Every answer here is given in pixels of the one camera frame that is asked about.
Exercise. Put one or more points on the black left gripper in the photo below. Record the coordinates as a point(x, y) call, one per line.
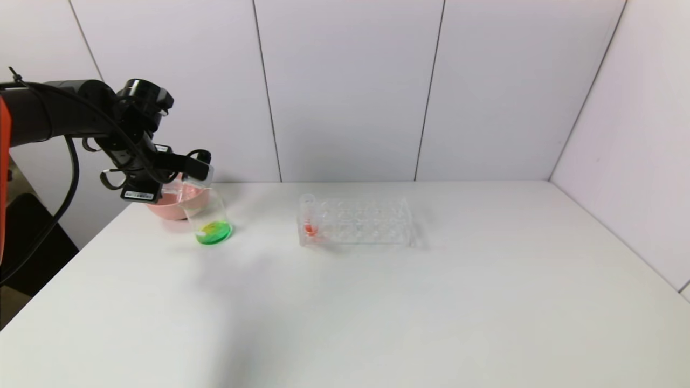
point(141, 191)

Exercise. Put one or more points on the blue pigment test tube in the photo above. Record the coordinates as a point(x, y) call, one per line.
point(202, 175)

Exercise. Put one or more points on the orange and black left arm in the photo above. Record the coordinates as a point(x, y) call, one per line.
point(54, 110)

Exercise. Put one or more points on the clear glass beaker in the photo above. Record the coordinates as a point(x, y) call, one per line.
point(214, 233)

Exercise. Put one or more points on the red pigment test tube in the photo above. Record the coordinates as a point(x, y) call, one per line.
point(310, 229)

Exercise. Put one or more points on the clear acrylic test tube rack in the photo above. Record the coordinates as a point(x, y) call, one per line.
point(366, 223)

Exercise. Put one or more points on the pink plastic bowl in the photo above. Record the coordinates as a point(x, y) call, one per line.
point(167, 210)

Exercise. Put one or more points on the beige fabric item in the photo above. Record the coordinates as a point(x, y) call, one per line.
point(13, 178)

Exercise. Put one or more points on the black furniture piece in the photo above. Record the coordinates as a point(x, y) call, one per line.
point(38, 253)

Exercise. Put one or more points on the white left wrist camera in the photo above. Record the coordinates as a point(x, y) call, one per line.
point(141, 195)

